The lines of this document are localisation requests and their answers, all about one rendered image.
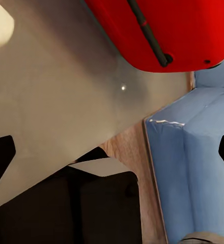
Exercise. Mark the sofa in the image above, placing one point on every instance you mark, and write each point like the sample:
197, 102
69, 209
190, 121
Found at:
183, 139

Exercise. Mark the coffee table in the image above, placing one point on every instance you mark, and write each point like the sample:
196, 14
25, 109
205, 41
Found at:
65, 88

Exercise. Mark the radio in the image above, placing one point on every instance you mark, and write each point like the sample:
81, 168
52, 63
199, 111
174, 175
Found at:
164, 36

